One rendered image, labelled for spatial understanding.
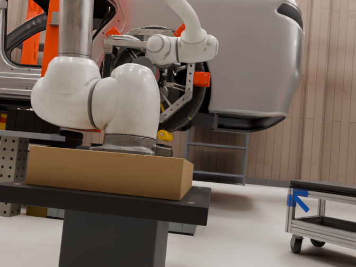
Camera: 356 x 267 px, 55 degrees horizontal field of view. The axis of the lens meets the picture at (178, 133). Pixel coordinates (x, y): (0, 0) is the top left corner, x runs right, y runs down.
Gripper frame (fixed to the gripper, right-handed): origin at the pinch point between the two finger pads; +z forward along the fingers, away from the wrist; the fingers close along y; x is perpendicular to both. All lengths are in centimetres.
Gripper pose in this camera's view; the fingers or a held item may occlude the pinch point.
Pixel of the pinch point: (170, 70)
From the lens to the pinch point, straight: 175.9
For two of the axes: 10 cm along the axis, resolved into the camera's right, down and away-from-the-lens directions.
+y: 9.9, 0.8, -1.3
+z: 1.2, 0.8, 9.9
